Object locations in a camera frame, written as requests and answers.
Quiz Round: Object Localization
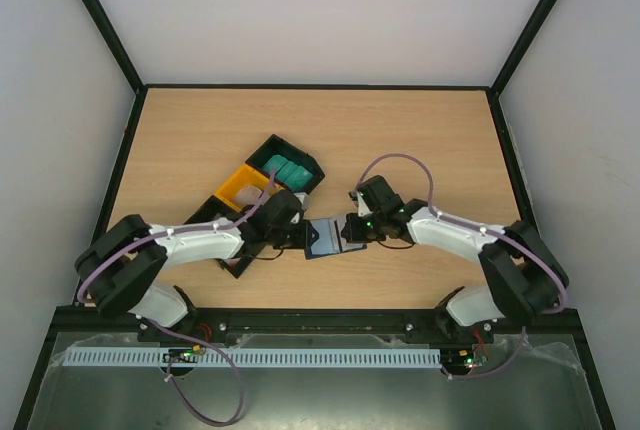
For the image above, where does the blue leather card holder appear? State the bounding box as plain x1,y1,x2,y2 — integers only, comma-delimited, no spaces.
304,214,367,260

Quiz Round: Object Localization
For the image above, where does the black bin with teal cards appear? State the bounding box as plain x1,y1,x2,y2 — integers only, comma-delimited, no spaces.
245,134,325,194

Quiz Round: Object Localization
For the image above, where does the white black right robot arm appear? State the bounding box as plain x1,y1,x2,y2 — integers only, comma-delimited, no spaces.
341,175,569,342

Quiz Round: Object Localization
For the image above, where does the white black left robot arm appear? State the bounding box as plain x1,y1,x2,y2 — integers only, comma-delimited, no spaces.
75,190,318,328

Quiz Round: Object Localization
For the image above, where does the white red card stack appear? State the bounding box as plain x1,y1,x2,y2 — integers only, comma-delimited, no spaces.
232,185,272,208

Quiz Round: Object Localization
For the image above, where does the teal card stack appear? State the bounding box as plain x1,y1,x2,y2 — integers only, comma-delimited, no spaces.
262,154,313,192

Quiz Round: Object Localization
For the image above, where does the black bin with red cards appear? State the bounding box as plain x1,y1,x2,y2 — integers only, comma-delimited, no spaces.
185,195,266,279

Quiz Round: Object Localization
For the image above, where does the yellow plastic bin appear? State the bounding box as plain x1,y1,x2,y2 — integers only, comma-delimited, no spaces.
214,164,269,211

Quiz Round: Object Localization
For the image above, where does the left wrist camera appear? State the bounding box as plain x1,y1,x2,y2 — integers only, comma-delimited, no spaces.
294,192,310,210

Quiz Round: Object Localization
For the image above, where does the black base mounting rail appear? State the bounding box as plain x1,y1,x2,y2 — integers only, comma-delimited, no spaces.
137,307,496,346

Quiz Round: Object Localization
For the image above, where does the light blue slotted cable duct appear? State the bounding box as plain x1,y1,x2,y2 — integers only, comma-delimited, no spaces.
62,347,441,369

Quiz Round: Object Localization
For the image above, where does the black aluminium frame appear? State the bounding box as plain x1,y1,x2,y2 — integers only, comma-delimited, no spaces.
9,0,616,430

